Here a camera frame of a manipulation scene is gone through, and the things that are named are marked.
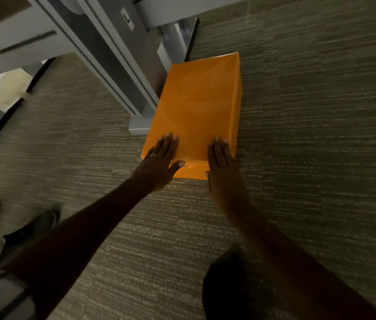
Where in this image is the person's right hand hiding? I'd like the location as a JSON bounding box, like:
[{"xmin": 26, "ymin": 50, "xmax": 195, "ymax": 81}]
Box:
[{"xmin": 205, "ymin": 139, "xmax": 255, "ymax": 217}]

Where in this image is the person's left hand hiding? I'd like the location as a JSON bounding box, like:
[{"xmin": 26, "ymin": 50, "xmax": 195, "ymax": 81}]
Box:
[{"xmin": 130, "ymin": 133, "xmax": 186, "ymax": 194}]

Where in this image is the orange box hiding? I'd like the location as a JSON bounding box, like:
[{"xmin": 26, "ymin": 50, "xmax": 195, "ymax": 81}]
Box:
[{"xmin": 141, "ymin": 52, "xmax": 243, "ymax": 181}]

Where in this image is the grey metal table leg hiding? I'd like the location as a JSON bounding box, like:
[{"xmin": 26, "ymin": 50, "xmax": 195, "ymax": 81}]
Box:
[{"xmin": 24, "ymin": 0, "xmax": 254, "ymax": 136}]

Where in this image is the person's left forearm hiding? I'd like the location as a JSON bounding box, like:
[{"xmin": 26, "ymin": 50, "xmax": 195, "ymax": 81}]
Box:
[{"xmin": 4, "ymin": 178, "xmax": 155, "ymax": 320}]

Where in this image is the person's right forearm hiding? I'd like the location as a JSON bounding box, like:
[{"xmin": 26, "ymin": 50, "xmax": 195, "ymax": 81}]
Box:
[{"xmin": 223, "ymin": 204, "xmax": 376, "ymax": 320}]

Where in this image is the black sandal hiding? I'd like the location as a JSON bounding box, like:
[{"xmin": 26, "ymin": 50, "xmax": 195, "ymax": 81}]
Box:
[{"xmin": 202, "ymin": 249, "xmax": 252, "ymax": 320}]

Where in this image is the white label sticker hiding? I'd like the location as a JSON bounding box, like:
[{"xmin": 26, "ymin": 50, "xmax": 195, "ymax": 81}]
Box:
[{"xmin": 120, "ymin": 8, "xmax": 135, "ymax": 32}]

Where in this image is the white grooved panel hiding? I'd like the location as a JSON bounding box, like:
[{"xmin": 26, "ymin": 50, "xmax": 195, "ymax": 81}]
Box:
[{"xmin": 0, "ymin": 9, "xmax": 74, "ymax": 82}]

